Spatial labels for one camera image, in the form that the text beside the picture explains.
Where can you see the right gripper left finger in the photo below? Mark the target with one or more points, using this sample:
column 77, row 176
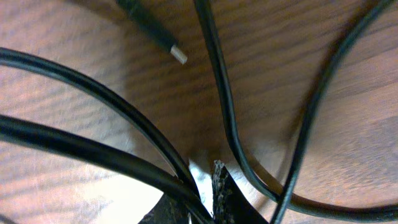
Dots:
column 167, row 211

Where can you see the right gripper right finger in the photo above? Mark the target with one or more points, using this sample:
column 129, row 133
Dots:
column 229, row 204

